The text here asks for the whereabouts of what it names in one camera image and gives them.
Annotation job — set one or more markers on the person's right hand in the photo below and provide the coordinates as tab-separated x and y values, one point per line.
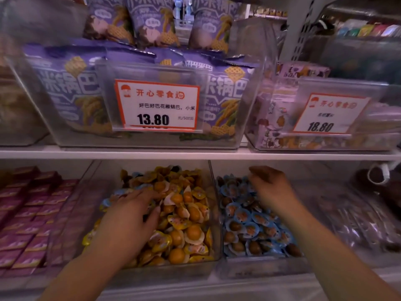
275	189

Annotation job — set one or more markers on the person's left hand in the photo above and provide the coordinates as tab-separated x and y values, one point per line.
122	228

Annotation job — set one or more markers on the person's right fingers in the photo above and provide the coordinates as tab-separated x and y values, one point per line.
258	180

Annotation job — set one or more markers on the person's left thumb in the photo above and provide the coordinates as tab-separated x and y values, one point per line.
153	221

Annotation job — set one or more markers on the person's right forearm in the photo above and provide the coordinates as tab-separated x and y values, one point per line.
325	257

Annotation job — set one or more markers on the person's left forearm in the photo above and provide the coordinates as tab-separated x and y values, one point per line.
78	275

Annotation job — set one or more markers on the pile of orange wrapped snacks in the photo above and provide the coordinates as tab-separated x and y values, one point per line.
188	222

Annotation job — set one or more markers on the pile of blue wrapped snacks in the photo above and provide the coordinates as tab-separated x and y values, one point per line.
247	225

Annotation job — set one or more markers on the pile of cartoon print packets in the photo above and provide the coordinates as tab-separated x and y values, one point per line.
272	119

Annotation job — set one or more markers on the white shelf board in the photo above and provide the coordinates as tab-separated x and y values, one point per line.
219	291
188	154

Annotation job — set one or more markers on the large clear plastic bin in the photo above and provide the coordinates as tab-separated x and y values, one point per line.
150	141

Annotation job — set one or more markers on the white orange-bordered price tag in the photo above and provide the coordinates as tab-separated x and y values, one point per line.
332	114
156	104

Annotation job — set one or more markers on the pile of dark clear-wrapped snacks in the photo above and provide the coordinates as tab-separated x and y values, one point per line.
354	216

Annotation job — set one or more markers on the rows of pink packets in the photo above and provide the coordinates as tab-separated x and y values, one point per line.
28	216

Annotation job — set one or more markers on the pile of purple snack bags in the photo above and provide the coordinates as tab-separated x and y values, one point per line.
72	87

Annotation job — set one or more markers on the grey perforated shelf upright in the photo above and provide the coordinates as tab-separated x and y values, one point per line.
296	28

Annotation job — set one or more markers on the pile of brown packets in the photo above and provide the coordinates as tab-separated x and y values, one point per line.
15	112

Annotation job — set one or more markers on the row of colourful boxes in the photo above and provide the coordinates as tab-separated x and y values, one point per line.
369	30

